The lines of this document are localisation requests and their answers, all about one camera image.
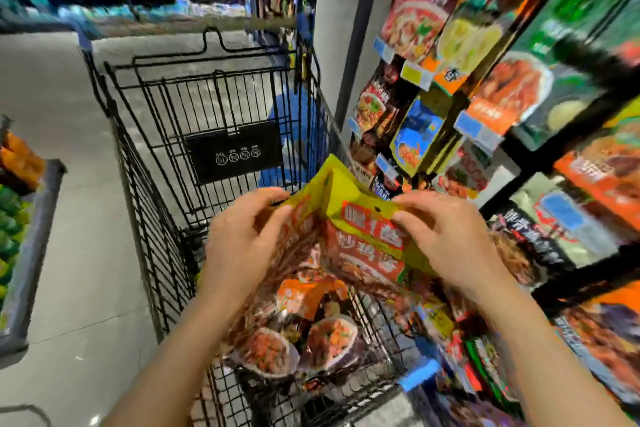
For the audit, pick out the blue plastic panel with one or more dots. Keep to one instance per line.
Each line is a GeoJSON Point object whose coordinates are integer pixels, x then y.
{"type": "Point", "coordinates": [295, 131]}

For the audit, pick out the person's right forearm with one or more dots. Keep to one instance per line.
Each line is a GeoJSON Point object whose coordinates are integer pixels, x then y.
{"type": "Point", "coordinates": [545, 366]}

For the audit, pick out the person's left forearm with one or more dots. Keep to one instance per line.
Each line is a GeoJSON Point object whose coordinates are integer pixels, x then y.
{"type": "Point", "coordinates": [175, 371]}

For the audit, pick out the person's left hand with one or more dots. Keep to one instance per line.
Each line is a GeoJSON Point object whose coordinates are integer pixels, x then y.
{"type": "Point", "coordinates": [240, 246]}

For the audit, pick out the grey bottle shelf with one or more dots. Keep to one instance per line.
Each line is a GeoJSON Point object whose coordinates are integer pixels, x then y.
{"type": "Point", "coordinates": [35, 251]}

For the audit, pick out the packets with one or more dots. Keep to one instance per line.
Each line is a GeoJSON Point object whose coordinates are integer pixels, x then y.
{"type": "Point", "coordinates": [417, 136]}

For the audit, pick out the pile of orange bagged goods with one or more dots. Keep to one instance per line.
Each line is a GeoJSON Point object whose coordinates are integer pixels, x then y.
{"type": "Point", "coordinates": [22, 161]}

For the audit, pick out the yellow-green sauce packet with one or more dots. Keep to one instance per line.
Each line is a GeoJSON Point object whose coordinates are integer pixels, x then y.
{"type": "Point", "coordinates": [370, 221]}

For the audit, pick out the person's right hand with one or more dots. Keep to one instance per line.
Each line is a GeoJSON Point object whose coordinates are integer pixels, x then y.
{"type": "Point", "coordinates": [450, 241]}

